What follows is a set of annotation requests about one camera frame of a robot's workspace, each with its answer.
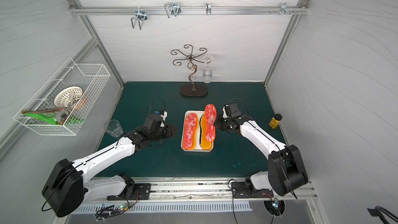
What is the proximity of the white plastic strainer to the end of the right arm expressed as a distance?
636 millimetres

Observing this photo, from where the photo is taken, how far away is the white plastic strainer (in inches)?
25.6

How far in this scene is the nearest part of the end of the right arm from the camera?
0.62m
